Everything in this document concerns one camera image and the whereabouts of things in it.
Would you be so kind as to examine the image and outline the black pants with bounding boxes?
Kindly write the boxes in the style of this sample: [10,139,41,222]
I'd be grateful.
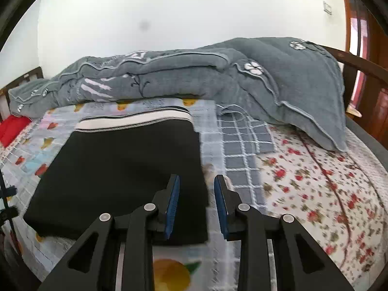
[23,106,210,246]

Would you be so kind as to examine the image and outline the red floral bed sheet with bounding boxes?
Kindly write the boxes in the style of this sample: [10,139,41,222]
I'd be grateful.
[255,124,385,291]

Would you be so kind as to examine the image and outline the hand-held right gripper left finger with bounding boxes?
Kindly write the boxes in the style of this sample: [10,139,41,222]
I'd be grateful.
[36,174,180,291]

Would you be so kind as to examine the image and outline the grey flower-print pillow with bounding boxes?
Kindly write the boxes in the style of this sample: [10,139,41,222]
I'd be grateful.
[212,36,348,153]

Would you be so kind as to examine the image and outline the wooden door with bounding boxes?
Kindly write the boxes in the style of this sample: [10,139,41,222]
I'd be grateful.
[339,0,388,58]

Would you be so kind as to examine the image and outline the wooden footboard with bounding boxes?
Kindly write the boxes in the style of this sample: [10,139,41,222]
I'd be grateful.
[318,45,388,140]

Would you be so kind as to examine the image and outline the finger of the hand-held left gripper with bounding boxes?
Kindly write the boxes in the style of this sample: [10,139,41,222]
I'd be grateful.
[0,174,18,228]

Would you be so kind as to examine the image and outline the fruit-print bed sheet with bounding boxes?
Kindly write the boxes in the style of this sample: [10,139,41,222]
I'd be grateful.
[0,97,243,291]

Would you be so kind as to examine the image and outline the grey checked blanket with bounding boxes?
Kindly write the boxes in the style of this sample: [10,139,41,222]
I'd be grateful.
[216,105,276,216]

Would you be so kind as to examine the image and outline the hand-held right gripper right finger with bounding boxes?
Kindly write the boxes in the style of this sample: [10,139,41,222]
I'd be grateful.
[214,175,355,291]

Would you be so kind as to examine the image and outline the red cloth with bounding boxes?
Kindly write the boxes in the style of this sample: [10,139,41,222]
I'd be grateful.
[0,117,31,146]

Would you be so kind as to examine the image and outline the wooden headboard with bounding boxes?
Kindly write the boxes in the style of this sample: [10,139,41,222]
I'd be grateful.
[0,67,43,122]

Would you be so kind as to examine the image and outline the grey flower-print quilt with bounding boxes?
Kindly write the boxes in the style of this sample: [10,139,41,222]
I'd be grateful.
[8,47,273,119]

